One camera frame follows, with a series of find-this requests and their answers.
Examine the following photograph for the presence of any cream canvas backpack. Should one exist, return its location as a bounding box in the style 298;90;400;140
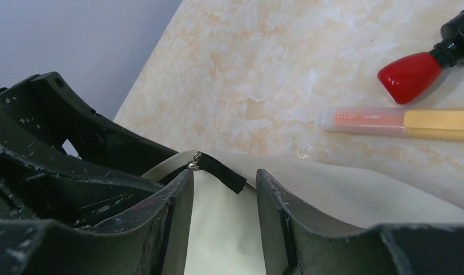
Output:
144;151;464;274

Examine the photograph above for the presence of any red black stamp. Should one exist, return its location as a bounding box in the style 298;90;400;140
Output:
377;9;464;105

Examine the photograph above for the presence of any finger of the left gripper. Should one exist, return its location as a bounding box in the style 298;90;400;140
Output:
0;72;177;176
0;109;163;227

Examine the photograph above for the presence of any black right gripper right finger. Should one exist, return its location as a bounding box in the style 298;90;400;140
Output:
256;169;464;274

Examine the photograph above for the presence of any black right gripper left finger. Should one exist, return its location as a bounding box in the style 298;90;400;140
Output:
0;170;194;274

